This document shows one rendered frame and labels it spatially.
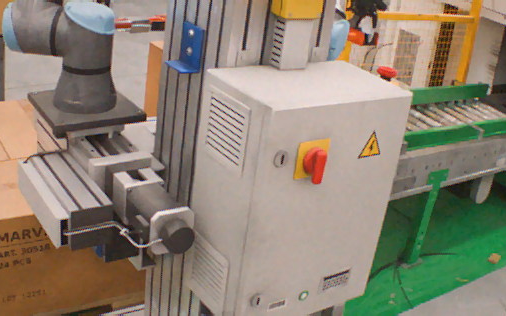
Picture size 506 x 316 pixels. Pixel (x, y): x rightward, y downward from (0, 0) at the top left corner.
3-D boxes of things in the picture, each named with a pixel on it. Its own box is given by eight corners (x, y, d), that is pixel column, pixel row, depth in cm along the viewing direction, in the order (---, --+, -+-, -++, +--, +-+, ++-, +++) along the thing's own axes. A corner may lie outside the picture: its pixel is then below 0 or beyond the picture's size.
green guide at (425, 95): (474, 91, 386) (477, 77, 383) (486, 97, 379) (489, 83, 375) (263, 111, 298) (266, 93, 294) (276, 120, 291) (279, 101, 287)
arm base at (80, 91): (126, 109, 147) (130, 68, 143) (65, 117, 138) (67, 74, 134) (101, 88, 158) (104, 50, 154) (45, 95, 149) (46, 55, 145)
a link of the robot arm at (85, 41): (103, 72, 138) (108, 11, 133) (47, 65, 139) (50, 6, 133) (118, 57, 149) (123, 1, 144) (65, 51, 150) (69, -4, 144)
